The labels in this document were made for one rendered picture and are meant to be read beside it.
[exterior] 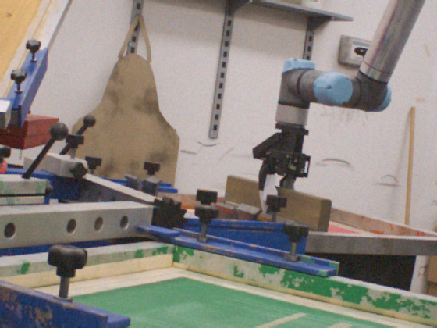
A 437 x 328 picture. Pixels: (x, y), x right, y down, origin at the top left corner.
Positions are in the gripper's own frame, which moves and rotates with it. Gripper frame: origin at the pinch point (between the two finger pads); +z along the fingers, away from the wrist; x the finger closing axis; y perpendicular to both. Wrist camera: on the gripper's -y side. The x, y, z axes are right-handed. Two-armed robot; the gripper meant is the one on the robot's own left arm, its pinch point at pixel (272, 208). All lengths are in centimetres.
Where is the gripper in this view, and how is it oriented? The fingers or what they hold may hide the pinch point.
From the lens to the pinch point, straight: 217.2
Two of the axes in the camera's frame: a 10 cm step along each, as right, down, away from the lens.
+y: 5.1, 1.4, -8.5
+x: 8.5, 0.9, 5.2
